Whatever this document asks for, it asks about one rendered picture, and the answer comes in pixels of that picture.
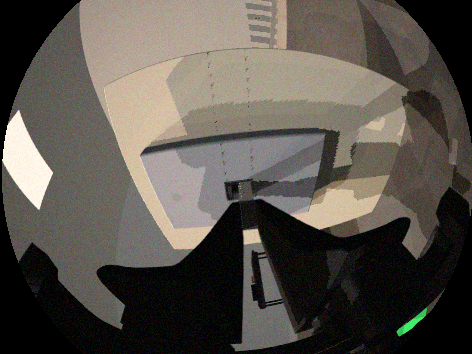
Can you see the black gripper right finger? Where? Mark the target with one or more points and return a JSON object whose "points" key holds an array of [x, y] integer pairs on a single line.
{"points": [[309, 264]]}

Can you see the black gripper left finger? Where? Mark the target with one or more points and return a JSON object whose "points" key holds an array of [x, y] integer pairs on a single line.
{"points": [[208, 282]]}

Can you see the green square marking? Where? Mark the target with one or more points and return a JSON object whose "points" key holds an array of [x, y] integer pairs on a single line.
{"points": [[412, 323]]}

